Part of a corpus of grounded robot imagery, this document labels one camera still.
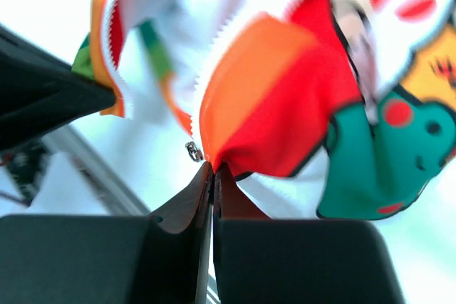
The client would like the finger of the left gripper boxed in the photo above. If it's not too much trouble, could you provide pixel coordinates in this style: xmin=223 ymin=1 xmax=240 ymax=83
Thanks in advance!
xmin=1 ymin=26 xmax=115 ymax=151

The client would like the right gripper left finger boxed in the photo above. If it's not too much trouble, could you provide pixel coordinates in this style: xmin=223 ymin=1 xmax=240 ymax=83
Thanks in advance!
xmin=148 ymin=162 xmax=214 ymax=234

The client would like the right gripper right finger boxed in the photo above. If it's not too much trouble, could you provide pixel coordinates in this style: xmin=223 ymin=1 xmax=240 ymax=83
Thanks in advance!
xmin=214 ymin=164 xmax=269 ymax=219

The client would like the colourful children's zip jacket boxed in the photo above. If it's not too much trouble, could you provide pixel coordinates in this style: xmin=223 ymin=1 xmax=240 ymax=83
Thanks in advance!
xmin=72 ymin=0 xmax=455 ymax=220

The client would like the aluminium front rail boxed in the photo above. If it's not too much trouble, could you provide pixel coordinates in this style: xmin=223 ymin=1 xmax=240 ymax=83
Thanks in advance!
xmin=42 ymin=125 xmax=150 ymax=216

